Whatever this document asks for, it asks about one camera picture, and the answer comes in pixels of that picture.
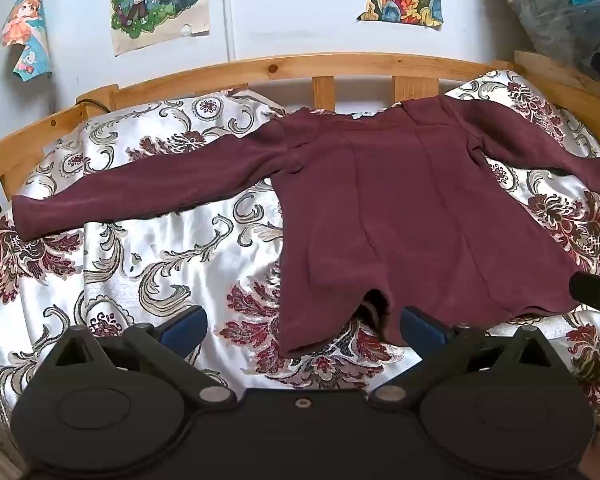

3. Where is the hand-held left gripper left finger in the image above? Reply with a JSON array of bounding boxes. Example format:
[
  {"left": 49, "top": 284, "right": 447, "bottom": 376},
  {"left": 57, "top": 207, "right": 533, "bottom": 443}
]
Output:
[{"left": 45, "top": 305, "right": 238, "bottom": 406}]

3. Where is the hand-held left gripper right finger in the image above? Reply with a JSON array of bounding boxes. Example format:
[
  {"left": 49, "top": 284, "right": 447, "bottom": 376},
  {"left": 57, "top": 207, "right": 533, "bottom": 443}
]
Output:
[{"left": 367, "top": 305, "right": 557, "bottom": 406}]

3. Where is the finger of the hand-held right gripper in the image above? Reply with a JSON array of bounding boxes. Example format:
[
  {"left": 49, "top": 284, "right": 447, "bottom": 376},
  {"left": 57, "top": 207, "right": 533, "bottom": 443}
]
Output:
[{"left": 568, "top": 272, "right": 600, "bottom": 312}]

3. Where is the maroon long-sleeve sweater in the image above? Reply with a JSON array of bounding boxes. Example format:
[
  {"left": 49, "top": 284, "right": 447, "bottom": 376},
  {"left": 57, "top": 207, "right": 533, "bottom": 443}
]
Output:
[{"left": 11, "top": 95, "right": 600, "bottom": 361}]

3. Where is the clear plastic bag of clothes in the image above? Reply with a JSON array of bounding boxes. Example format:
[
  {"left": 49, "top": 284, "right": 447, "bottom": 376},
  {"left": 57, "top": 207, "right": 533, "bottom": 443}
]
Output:
[{"left": 481, "top": 0, "right": 600, "bottom": 92}]

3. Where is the white floral satin blanket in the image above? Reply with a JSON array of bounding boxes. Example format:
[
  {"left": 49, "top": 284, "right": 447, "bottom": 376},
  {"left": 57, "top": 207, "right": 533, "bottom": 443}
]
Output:
[{"left": 0, "top": 67, "right": 600, "bottom": 480}]

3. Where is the small anime girl poster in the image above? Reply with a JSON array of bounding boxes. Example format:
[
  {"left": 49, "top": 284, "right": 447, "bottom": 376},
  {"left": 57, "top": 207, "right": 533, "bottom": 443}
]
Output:
[{"left": 0, "top": 0, "right": 54, "bottom": 82}]

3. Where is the black cable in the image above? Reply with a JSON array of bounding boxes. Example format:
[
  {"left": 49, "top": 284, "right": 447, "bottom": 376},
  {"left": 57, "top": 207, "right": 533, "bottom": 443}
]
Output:
[{"left": 75, "top": 96, "right": 114, "bottom": 113}]

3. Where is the wooden bed frame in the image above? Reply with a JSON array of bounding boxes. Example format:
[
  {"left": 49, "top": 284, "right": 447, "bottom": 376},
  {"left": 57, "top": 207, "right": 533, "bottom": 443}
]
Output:
[{"left": 0, "top": 50, "right": 600, "bottom": 192}]

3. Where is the white wall pipe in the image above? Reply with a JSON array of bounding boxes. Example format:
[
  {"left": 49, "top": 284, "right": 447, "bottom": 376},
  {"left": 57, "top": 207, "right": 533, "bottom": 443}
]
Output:
[{"left": 218, "top": 0, "right": 237, "bottom": 61}]

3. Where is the green chibi wall poster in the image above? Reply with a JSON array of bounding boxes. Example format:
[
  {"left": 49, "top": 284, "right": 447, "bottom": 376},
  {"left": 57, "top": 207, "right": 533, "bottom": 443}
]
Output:
[{"left": 109, "top": 0, "right": 212, "bottom": 57}]

